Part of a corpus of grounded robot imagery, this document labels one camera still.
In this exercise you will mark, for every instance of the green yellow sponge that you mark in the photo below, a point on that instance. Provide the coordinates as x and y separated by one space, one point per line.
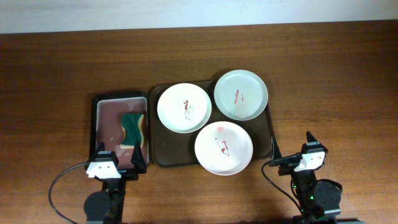
133 128

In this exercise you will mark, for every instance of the white plate bottom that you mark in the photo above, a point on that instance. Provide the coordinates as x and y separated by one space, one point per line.
223 148

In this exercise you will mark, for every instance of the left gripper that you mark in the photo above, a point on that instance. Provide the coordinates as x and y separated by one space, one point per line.
137 162

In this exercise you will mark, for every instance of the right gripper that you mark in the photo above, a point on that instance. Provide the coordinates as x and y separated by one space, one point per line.
288 164

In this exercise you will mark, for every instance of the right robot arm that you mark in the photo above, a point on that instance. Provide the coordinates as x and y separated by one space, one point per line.
318 200

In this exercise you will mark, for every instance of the white plate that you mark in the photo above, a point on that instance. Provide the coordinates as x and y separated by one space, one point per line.
223 148
241 95
184 108

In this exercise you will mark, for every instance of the large brown serving tray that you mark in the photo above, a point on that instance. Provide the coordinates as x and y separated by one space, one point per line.
171 149

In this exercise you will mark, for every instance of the small black tray with water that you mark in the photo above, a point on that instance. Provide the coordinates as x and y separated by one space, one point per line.
105 123

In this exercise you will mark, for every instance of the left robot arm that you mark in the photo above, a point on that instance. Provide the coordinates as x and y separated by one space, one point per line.
106 205

